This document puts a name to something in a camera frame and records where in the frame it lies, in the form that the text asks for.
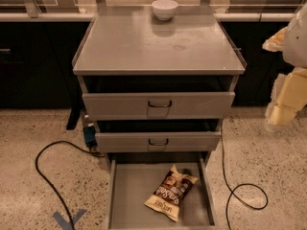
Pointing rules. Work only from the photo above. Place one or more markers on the blue power adapter box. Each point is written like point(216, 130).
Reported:
point(89, 136)

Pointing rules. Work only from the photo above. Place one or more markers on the dark base cabinets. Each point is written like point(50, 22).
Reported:
point(36, 63)

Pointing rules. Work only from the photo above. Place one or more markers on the bottom grey drawer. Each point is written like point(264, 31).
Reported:
point(131, 184)

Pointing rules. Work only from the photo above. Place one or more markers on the brown chip bag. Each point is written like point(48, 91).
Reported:
point(167, 197)

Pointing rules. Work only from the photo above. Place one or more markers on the top grey drawer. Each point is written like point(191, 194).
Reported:
point(148, 106)

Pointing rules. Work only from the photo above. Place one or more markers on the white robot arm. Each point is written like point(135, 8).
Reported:
point(295, 41)

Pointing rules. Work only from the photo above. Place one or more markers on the grey drawer cabinet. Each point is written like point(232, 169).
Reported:
point(128, 50)

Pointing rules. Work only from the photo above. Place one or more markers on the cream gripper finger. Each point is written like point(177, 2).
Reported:
point(276, 42)
point(278, 117)

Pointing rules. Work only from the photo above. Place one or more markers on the white bowl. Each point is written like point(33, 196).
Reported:
point(164, 10)

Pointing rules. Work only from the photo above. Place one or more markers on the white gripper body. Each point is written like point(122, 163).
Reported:
point(296, 45)

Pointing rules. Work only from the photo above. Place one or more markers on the middle grey drawer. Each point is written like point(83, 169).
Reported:
point(157, 141)

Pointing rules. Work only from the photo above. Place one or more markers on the white rail ledge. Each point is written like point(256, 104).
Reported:
point(79, 17)

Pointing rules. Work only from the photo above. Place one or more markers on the grey drawer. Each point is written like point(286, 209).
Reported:
point(148, 106)
point(157, 141)
point(131, 184)

